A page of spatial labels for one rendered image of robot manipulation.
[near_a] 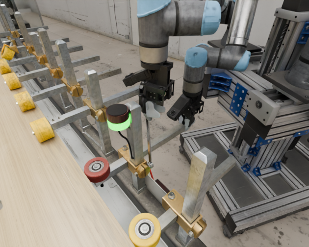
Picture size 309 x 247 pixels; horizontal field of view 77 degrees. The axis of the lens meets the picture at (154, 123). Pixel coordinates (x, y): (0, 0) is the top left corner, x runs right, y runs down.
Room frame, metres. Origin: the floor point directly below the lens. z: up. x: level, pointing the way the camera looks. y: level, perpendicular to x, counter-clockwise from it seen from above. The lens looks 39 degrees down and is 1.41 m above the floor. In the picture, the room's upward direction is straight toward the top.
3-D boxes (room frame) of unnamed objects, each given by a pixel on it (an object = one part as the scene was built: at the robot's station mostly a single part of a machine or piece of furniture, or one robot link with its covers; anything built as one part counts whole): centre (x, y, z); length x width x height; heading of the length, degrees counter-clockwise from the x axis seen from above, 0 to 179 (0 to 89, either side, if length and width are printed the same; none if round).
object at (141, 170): (0.47, 0.08, 0.85); 0.14 x 0.06 x 0.05; 40
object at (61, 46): (0.83, 0.39, 0.93); 0.04 x 0.04 x 0.48; 40
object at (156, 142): (0.52, 0.04, 0.84); 0.43 x 0.03 x 0.04; 130
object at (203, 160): (0.26, -0.10, 0.89); 0.04 x 0.04 x 0.48; 40
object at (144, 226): (0.21, 0.02, 0.85); 0.08 x 0.08 x 0.11
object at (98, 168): (0.40, 0.19, 0.85); 0.08 x 0.08 x 0.11
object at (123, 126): (0.42, 0.10, 1.08); 0.06 x 0.06 x 0.02
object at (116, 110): (0.42, 0.10, 1.01); 0.06 x 0.06 x 0.22; 40
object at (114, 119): (0.42, 0.10, 1.10); 0.06 x 0.06 x 0.02
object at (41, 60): (1.23, 0.73, 0.95); 0.14 x 0.06 x 0.05; 40
